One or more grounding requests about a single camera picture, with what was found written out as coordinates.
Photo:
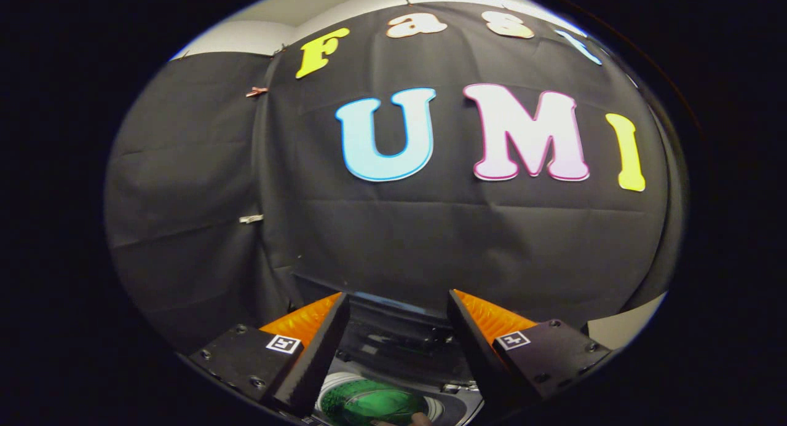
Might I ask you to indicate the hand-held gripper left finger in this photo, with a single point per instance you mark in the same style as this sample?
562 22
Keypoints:
320 358

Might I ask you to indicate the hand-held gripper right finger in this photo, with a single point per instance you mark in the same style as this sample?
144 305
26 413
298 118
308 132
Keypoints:
473 352

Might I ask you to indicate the green polo shirt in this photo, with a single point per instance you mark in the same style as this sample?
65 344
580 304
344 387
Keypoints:
369 404

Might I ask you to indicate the black backdrop cloth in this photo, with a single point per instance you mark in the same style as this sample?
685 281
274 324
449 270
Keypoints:
430 241

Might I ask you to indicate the white cloth clip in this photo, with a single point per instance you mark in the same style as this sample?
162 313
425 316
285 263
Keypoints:
251 219

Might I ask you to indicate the copper cloth clip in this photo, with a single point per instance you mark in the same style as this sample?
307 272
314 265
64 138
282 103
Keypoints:
257 92

